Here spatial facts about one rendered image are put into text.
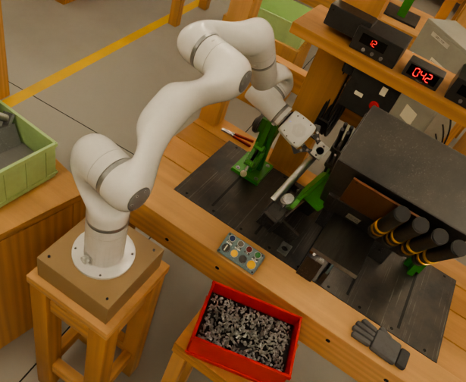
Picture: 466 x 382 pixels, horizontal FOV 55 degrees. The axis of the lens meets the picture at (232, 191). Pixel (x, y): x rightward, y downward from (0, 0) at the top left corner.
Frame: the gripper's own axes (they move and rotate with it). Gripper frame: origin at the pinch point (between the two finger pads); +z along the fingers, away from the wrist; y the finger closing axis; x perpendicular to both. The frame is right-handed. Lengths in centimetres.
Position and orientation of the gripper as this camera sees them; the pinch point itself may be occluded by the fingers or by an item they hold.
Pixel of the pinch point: (317, 149)
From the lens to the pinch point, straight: 160.2
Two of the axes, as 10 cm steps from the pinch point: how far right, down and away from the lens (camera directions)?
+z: 7.2, 6.9, 0.0
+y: 6.9, -7.2, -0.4
